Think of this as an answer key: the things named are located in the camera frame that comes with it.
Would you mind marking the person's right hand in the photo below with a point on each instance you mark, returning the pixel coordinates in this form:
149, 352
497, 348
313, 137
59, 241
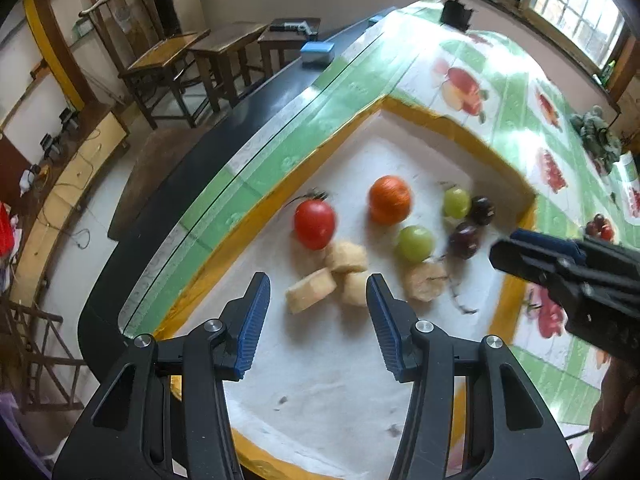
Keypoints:
615, 400

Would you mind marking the dark handheld device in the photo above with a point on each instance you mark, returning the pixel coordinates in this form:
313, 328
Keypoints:
295, 25

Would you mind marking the long black bench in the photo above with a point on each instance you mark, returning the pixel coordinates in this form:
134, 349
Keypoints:
200, 160

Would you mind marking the dark slatted wooden chair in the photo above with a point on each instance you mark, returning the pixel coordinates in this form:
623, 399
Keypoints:
40, 360

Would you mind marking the red cloth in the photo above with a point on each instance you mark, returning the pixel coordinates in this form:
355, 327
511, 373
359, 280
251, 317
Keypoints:
4, 232

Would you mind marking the wooden chair with backrest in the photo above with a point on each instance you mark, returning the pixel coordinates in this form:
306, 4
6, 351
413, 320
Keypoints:
165, 50

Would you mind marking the black device on table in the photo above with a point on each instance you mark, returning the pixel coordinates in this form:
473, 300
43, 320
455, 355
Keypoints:
456, 12

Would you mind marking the dark red cherry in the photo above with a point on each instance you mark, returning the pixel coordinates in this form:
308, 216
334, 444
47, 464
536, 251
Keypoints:
465, 241
482, 210

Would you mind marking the large red tomato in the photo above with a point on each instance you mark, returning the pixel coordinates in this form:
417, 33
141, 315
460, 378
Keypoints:
314, 225

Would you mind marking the small black device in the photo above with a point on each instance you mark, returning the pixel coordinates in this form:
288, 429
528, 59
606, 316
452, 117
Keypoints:
67, 119
50, 144

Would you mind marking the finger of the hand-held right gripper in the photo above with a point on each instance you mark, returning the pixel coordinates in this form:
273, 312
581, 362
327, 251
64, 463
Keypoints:
530, 262
550, 245

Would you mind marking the green grape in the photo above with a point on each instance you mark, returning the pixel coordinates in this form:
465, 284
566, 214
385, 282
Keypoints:
414, 243
456, 203

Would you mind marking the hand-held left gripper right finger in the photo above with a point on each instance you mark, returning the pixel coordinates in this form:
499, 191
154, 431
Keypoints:
382, 320

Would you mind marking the dark wooden stool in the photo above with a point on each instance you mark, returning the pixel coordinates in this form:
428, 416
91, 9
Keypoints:
290, 35
227, 42

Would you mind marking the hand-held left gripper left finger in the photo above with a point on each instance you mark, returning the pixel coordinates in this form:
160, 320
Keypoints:
255, 320

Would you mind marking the brown grape stem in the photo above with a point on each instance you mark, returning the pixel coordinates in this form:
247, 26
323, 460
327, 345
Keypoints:
458, 301

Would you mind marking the low wooden cabinet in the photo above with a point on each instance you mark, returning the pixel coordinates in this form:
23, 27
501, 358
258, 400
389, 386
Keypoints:
75, 160

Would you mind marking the white tray with yellow rim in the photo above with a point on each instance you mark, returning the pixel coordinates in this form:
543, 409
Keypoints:
310, 385

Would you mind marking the grid-pane window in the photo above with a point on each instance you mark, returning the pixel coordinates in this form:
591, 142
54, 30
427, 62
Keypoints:
565, 0

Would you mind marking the orange mandarin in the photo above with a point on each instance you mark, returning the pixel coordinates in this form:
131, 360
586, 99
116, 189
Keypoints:
390, 200

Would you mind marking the green fruit-print tablecloth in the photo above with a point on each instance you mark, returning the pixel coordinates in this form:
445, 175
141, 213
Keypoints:
555, 375

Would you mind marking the blue box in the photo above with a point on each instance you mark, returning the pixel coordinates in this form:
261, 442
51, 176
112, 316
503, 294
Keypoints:
316, 52

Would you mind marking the green bottle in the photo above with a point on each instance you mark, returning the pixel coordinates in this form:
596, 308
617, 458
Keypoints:
609, 72

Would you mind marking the pale sugarcane piece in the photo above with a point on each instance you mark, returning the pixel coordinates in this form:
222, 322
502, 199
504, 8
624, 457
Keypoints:
309, 294
346, 257
425, 281
354, 288

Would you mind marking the small blue block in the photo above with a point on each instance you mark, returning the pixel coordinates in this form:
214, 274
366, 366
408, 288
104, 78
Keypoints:
375, 19

